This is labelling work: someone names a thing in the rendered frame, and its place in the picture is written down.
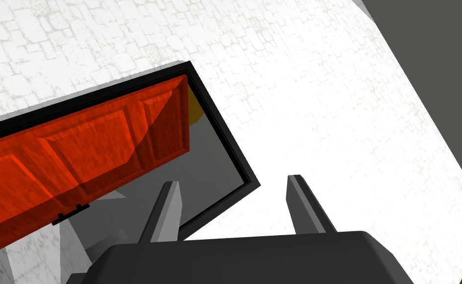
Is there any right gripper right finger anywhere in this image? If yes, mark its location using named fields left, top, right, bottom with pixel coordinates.
left=286, top=174, right=338, bottom=235

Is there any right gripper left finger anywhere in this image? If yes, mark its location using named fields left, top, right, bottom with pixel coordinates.
left=138, top=181, right=183, bottom=244

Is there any red panelled door leaf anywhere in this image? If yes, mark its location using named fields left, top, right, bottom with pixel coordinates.
left=0, top=73, right=190, bottom=261

